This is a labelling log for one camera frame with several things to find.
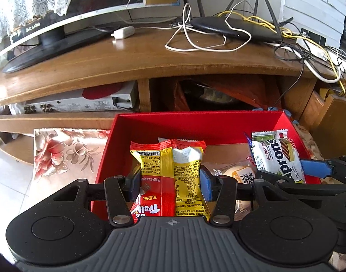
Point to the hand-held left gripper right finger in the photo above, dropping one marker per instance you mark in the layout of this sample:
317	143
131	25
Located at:
207	184

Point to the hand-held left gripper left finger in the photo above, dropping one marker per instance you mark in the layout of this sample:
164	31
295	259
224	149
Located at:
134	185

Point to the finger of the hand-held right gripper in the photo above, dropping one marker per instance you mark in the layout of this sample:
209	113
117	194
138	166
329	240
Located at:
314	168
275	177

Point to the white wafer packet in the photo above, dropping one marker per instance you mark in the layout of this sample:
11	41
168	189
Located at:
275	153

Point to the red yellow snack packet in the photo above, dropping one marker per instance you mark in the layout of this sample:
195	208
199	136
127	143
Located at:
161	181

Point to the bun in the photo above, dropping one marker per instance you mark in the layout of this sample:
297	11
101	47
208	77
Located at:
235	172

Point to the red cardboard box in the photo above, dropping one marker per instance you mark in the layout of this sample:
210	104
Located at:
190	124

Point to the wooden cabinet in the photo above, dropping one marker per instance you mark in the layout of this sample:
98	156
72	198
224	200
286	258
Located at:
331	124

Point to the orange plastic bag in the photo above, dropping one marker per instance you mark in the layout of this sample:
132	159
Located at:
246	90

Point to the silver receiver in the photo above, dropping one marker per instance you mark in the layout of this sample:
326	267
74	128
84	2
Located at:
76	102

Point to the white power strip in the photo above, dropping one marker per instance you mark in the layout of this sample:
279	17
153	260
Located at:
317	48

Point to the wooden television stand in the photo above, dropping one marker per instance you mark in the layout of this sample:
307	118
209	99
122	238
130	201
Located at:
104	59

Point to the black power adapter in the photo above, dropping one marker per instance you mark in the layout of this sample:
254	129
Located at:
310	35

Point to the white charger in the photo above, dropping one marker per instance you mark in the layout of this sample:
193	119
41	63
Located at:
123	32

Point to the black router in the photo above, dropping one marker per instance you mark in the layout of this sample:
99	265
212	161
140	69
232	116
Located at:
218	25

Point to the stack of white panels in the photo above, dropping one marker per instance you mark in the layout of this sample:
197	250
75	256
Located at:
311	2

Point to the white lace cloth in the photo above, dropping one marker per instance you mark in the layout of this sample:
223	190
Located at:
19	0

